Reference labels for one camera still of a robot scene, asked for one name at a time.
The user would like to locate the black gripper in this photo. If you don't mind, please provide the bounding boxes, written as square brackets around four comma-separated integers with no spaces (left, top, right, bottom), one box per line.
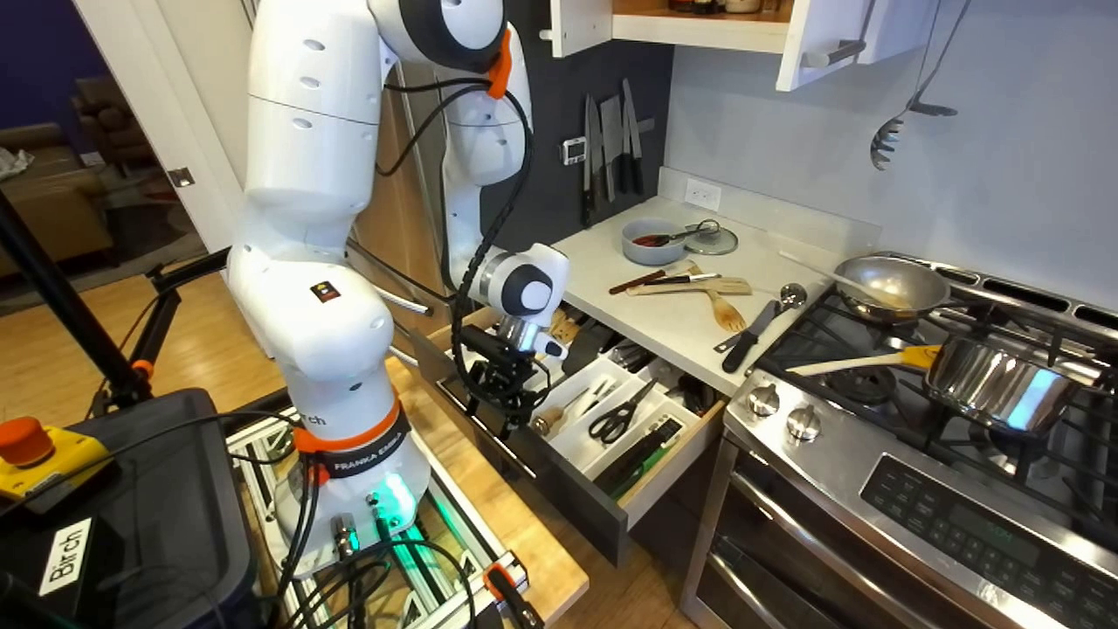
[451,326,556,426]

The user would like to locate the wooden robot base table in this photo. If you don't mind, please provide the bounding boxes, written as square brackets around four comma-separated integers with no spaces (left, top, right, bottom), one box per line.
[216,357,589,629]

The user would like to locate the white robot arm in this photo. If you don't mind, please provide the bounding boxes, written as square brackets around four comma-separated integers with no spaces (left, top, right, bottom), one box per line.
[227,0,568,578]

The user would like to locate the open wooden kitchen drawer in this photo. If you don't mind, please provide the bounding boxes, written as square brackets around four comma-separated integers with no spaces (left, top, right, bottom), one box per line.
[399,306,718,564]

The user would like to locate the white cutlery organizer tray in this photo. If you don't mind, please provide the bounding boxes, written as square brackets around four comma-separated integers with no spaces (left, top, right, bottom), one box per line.
[527,342,698,477]

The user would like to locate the black kitchen scissors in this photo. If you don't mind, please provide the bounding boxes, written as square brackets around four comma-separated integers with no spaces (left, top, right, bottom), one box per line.
[588,384,652,445]

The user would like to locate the dark green sheathed knife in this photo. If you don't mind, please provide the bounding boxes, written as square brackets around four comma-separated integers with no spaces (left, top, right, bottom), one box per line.
[595,419,679,496]

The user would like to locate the grey bowl with utensils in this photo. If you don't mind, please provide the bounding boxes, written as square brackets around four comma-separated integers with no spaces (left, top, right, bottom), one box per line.
[623,221,688,267]

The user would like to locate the wooden spoon on counter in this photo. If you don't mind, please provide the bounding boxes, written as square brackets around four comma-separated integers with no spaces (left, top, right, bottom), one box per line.
[634,277,751,332]

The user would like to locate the stainless steel gas stove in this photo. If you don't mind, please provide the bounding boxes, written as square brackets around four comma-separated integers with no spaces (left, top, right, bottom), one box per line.
[681,267,1118,629]

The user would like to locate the black tripod stand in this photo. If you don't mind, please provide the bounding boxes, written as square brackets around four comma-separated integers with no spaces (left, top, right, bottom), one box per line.
[0,193,227,411]

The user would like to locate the black equipment case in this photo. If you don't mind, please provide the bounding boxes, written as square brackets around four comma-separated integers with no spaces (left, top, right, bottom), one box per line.
[0,387,259,629]

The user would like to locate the small steel frying pan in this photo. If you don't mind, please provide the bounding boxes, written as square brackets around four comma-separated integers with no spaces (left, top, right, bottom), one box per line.
[833,253,949,320]

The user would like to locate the white upper cabinet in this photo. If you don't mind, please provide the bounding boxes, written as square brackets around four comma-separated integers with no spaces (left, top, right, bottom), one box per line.
[538,0,941,91]

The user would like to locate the yellow emergency stop box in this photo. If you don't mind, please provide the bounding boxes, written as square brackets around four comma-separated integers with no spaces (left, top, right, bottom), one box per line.
[0,415,110,498]

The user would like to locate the black handled knife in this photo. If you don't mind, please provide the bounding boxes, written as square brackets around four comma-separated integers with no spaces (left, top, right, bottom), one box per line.
[648,271,722,288]

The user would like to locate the white wall outlet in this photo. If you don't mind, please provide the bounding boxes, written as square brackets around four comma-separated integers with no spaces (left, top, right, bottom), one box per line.
[684,177,722,210]

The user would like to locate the steel saucepan yellow handle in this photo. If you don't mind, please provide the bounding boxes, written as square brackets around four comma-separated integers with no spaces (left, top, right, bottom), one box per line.
[794,334,1074,440]

